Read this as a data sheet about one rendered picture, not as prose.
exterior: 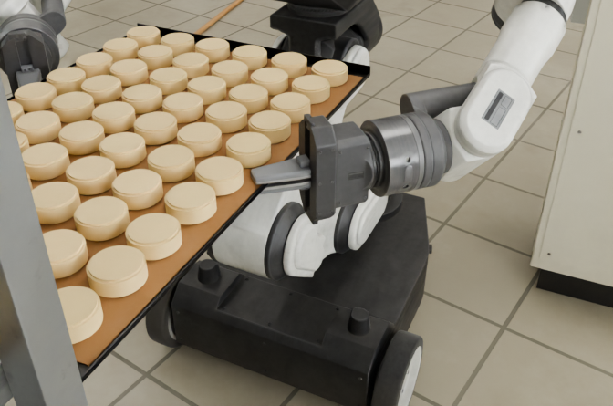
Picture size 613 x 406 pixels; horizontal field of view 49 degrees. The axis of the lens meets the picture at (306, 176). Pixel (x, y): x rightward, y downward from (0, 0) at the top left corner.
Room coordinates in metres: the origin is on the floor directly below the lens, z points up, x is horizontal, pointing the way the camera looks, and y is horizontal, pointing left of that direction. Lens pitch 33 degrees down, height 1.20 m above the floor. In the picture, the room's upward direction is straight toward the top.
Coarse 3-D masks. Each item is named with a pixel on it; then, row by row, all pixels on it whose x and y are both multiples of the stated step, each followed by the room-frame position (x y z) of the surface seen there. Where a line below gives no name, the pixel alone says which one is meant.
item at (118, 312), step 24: (168, 96) 0.81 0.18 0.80; (336, 96) 0.81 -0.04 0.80; (168, 144) 0.68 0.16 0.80; (288, 144) 0.68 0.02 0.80; (144, 168) 0.63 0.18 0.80; (240, 192) 0.59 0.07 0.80; (216, 216) 0.54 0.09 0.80; (120, 240) 0.50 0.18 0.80; (192, 240) 0.50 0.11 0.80; (168, 264) 0.47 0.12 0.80; (144, 288) 0.44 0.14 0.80; (120, 312) 0.41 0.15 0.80; (96, 336) 0.38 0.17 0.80
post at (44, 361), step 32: (0, 96) 0.29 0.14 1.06; (0, 128) 0.28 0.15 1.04; (0, 160) 0.28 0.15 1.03; (0, 192) 0.28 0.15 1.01; (0, 224) 0.27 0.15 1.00; (32, 224) 0.29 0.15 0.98; (0, 256) 0.27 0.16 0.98; (32, 256) 0.28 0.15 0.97; (0, 288) 0.27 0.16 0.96; (32, 288) 0.28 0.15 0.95; (0, 320) 0.27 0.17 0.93; (32, 320) 0.27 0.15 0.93; (64, 320) 0.29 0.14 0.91; (0, 352) 0.28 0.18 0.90; (32, 352) 0.27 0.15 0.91; (64, 352) 0.29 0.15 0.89; (32, 384) 0.27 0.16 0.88; (64, 384) 0.28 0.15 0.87
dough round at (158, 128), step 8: (152, 112) 0.73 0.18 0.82; (160, 112) 0.73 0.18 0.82; (136, 120) 0.70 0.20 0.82; (144, 120) 0.70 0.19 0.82; (152, 120) 0.70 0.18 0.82; (160, 120) 0.70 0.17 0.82; (168, 120) 0.70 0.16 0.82; (176, 120) 0.71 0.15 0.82; (136, 128) 0.69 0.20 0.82; (144, 128) 0.69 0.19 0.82; (152, 128) 0.69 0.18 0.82; (160, 128) 0.69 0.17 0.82; (168, 128) 0.69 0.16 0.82; (176, 128) 0.70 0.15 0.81; (144, 136) 0.68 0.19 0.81; (152, 136) 0.68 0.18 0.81; (160, 136) 0.68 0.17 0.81; (168, 136) 0.69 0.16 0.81; (152, 144) 0.68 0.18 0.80; (160, 144) 0.68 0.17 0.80
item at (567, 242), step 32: (608, 0) 1.29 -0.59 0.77; (608, 32) 1.29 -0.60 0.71; (576, 64) 1.32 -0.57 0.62; (608, 64) 1.28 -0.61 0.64; (576, 96) 1.30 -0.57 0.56; (608, 96) 1.28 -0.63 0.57; (576, 128) 1.29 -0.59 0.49; (608, 128) 1.27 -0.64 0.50; (576, 160) 1.29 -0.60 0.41; (608, 160) 1.26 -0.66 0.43; (576, 192) 1.28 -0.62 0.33; (608, 192) 1.25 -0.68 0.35; (544, 224) 1.30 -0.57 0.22; (576, 224) 1.27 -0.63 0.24; (608, 224) 1.25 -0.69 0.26; (544, 256) 1.29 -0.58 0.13; (576, 256) 1.27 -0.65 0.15; (608, 256) 1.24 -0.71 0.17; (544, 288) 1.31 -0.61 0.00; (576, 288) 1.29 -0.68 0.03; (608, 288) 1.26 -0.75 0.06
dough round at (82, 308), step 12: (60, 288) 0.42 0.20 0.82; (72, 288) 0.42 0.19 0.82; (84, 288) 0.42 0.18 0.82; (60, 300) 0.40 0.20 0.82; (72, 300) 0.40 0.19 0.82; (84, 300) 0.40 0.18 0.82; (96, 300) 0.40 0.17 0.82; (72, 312) 0.39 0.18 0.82; (84, 312) 0.39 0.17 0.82; (96, 312) 0.39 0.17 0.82; (72, 324) 0.38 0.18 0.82; (84, 324) 0.38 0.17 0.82; (96, 324) 0.39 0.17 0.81; (72, 336) 0.37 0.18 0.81; (84, 336) 0.38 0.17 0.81
